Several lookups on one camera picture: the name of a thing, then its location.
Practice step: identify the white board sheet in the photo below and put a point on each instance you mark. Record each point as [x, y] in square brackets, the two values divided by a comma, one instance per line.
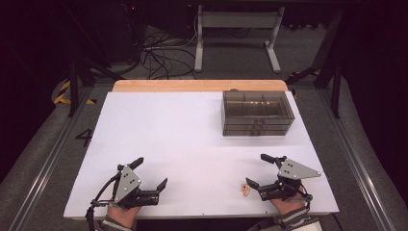
[179, 154]

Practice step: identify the aluminium floor rail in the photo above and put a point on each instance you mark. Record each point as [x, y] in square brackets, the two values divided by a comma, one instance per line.
[48, 166]
[356, 160]

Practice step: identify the black metal stand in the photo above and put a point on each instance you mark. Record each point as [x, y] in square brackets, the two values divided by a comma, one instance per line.
[335, 80]
[75, 80]

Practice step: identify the clear grey drawer organizer box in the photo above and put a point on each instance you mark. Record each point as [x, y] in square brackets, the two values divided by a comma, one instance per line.
[256, 110]

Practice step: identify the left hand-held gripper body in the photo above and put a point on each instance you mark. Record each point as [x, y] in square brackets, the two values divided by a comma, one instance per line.
[127, 183]

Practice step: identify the clear grey divided drawer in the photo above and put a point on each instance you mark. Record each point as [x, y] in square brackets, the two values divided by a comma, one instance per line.
[258, 121]

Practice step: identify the wooden table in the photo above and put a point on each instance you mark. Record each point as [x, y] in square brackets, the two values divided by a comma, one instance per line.
[198, 85]

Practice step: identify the person's right hand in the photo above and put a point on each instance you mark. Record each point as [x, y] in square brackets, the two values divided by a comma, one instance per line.
[287, 205]

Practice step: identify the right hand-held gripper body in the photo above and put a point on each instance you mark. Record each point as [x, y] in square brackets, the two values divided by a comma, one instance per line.
[293, 171]

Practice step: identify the white metal stand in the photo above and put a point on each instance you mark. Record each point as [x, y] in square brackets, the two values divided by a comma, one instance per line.
[237, 20]

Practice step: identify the dark equipment with red light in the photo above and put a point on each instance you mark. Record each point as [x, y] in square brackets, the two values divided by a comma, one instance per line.
[122, 32]

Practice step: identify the person's left hand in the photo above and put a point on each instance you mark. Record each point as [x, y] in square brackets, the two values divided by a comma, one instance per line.
[123, 215]

